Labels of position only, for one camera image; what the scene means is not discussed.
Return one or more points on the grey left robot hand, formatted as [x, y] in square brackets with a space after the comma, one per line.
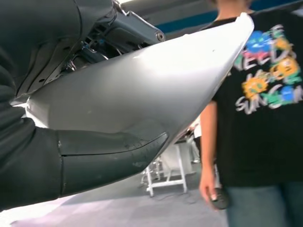
[35, 37]

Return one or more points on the white table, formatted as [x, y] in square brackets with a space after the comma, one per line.
[165, 183]

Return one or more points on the person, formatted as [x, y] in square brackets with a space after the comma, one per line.
[260, 141]

